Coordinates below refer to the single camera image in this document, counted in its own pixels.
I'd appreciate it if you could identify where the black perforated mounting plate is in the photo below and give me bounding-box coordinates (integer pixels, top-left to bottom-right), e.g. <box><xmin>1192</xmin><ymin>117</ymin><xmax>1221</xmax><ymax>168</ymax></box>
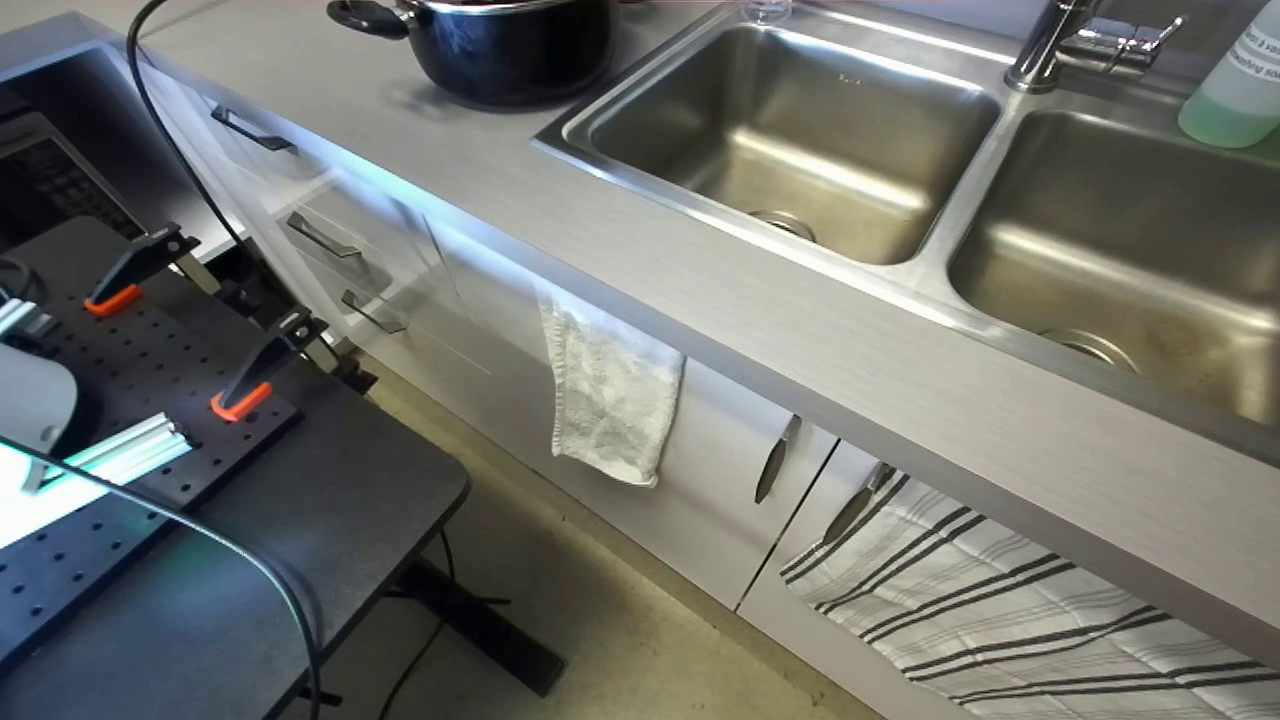
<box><xmin>0</xmin><ymin>211</ymin><xmax>306</xmax><ymax>673</ymax></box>

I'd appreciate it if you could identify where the black cooking pot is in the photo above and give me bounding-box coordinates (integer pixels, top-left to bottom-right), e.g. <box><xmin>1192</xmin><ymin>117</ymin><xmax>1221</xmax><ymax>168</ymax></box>
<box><xmin>326</xmin><ymin>0</ymin><xmax>623</xmax><ymax>112</ymax></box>

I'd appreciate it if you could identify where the dark drawer handle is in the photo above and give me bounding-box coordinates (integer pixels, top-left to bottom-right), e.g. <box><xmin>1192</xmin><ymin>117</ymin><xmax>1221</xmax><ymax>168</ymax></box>
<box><xmin>210</xmin><ymin>98</ymin><xmax>301</xmax><ymax>157</ymax></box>

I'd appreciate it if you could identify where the black robot table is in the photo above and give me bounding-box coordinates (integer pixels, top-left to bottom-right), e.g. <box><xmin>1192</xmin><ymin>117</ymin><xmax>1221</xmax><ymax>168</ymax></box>
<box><xmin>0</xmin><ymin>211</ymin><xmax>573</xmax><ymax>720</ymax></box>

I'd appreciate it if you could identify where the grey kitchen base cabinet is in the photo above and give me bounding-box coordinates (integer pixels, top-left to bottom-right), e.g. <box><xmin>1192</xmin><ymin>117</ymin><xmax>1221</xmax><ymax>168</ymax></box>
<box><xmin>140</xmin><ymin>54</ymin><xmax>1280</xmax><ymax>720</ymax></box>

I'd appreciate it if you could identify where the aluminium extrusion rail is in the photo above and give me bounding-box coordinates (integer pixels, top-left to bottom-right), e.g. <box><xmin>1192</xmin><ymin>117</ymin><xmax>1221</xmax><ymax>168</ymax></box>
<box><xmin>21</xmin><ymin>407</ymin><xmax>196</xmax><ymax>494</ymax></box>

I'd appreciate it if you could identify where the thin grey cable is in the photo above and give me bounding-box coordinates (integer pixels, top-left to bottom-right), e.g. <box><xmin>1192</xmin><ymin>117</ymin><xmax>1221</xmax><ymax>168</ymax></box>
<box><xmin>0</xmin><ymin>420</ymin><xmax>334</xmax><ymax>720</ymax></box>

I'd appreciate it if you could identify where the white hanging dish towel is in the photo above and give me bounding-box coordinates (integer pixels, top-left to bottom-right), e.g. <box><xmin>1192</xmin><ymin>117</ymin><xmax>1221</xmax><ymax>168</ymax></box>
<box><xmin>536</xmin><ymin>293</ymin><xmax>689</xmax><ymax>490</ymax></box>

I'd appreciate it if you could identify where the stainless steel double sink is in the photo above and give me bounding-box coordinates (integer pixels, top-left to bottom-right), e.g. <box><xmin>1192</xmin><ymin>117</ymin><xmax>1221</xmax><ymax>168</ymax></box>
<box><xmin>536</xmin><ymin>0</ymin><xmax>1280</xmax><ymax>469</ymax></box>

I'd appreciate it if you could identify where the striped hanging kitchen towel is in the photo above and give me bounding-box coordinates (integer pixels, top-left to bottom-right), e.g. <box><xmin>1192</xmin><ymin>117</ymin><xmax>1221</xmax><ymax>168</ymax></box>
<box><xmin>778</xmin><ymin>469</ymin><xmax>1280</xmax><ymax>720</ymax></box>

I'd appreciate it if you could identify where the black clamp with orange tip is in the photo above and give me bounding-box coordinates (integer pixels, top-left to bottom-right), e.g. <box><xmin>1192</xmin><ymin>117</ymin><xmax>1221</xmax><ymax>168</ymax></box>
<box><xmin>204</xmin><ymin>304</ymin><xmax>382</xmax><ymax>429</ymax></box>
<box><xmin>82</xmin><ymin>222</ymin><xmax>223</xmax><ymax>323</ymax></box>

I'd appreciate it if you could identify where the metal cabinet handle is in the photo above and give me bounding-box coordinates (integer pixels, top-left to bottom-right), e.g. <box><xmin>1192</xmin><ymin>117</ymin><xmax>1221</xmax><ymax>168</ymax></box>
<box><xmin>286</xmin><ymin>209</ymin><xmax>396</xmax><ymax>293</ymax></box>
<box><xmin>821</xmin><ymin>458</ymin><xmax>900</xmax><ymax>543</ymax></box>
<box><xmin>750</xmin><ymin>411</ymin><xmax>804</xmax><ymax>507</ymax></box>
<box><xmin>337</xmin><ymin>283</ymin><xmax>413</xmax><ymax>338</ymax></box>

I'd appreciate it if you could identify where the black power cable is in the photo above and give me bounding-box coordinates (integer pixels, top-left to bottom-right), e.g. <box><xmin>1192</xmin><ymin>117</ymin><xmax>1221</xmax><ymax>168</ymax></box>
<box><xmin>124</xmin><ymin>0</ymin><xmax>257</xmax><ymax>256</ymax></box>

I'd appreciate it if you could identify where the green dish soap bottle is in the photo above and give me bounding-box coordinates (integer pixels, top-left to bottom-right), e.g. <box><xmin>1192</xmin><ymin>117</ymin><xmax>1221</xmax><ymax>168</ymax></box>
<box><xmin>1178</xmin><ymin>0</ymin><xmax>1280</xmax><ymax>151</ymax></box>

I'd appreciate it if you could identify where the thin black floor cable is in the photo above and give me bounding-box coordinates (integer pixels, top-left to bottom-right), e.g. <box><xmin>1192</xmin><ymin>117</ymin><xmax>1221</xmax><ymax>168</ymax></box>
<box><xmin>374</xmin><ymin>529</ymin><xmax>518</xmax><ymax>720</ymax></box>

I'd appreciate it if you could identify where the chrome sink faucet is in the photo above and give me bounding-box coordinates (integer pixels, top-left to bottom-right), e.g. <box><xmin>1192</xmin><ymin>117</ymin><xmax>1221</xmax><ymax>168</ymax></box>
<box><xmin>1005</xmin><ymin>0</ymin><xmax>1192</xmax><ymax>95</ymax></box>

